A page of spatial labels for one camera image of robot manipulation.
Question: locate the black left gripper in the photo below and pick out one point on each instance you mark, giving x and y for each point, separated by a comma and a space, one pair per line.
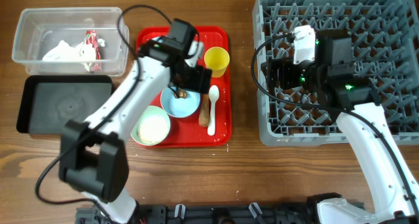
199, 80

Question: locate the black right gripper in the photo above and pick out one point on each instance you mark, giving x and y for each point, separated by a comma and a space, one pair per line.
286, 66

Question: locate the brown food scrap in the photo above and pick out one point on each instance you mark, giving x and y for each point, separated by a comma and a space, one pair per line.
180, 93

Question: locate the light blue bowl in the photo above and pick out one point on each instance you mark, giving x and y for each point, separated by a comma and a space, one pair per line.
179, 107

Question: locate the yellow plastic cup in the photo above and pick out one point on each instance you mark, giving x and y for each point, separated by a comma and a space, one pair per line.
217, 59

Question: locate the brown food stick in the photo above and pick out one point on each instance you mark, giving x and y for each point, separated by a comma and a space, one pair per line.
204, 116

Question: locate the green bowl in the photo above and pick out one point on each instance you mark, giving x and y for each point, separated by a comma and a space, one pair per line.
150, 111

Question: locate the white rice pile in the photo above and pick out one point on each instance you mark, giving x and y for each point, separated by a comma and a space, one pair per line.
153, 130

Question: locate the red snack wrapper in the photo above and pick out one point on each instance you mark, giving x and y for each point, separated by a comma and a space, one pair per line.
91, 51

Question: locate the light blue plate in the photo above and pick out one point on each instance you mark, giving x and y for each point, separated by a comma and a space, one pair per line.
155, 41

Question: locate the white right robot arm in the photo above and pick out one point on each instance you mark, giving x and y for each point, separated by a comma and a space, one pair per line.
322, 64

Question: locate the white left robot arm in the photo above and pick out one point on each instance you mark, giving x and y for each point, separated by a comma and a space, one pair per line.
92, 153

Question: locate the grey dishwasher rack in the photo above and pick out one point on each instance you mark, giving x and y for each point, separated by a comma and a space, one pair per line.
384, 48

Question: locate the black waste tray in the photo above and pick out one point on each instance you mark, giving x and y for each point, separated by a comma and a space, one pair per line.
50, 101

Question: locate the white plastic spoon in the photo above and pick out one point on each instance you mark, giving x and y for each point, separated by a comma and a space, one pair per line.
213, 97

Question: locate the red plastic tray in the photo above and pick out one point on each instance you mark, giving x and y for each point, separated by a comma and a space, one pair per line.
187, 132

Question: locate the clear plastic bin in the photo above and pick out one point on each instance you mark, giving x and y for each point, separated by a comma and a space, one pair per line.
40, 30

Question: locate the crumpled white tissue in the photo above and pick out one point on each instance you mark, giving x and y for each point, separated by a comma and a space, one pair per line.
63, 52

